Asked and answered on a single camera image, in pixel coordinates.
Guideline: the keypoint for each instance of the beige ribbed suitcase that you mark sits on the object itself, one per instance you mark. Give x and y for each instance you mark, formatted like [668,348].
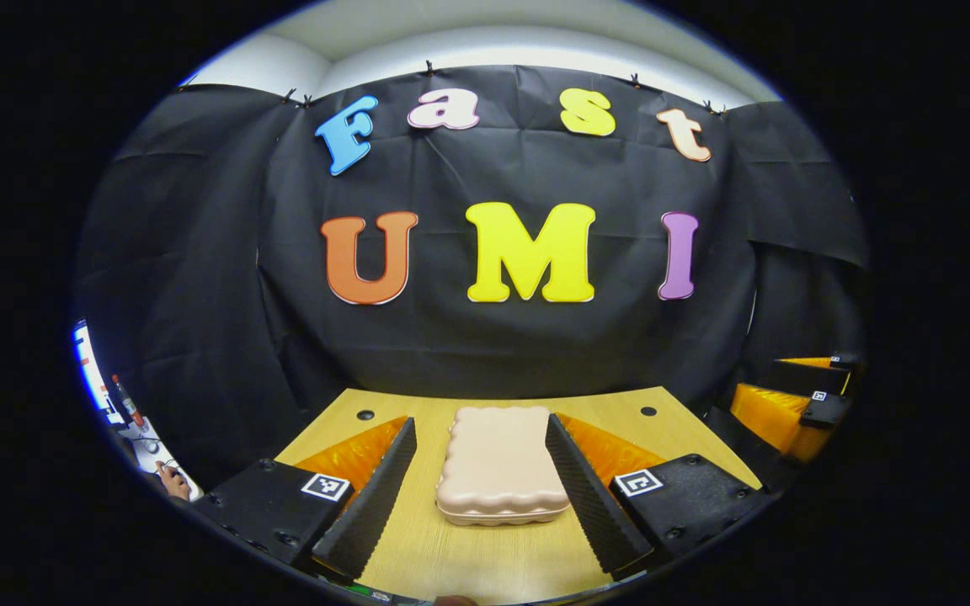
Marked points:
[498,463]

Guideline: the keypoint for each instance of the black backdrop cloth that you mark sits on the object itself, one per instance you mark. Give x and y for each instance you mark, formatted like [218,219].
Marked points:
[493,345]

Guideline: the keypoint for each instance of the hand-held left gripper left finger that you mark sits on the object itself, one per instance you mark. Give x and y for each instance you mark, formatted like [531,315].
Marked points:
[380,497]

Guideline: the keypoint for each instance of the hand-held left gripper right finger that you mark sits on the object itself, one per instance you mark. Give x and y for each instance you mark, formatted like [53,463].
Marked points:
[590,505]

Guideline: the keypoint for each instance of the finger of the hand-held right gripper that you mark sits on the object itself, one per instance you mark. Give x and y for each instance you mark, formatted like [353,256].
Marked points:
[805,377]
[767,412]

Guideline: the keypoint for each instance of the white desk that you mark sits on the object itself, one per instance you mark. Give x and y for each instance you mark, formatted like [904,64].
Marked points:
[148,450]

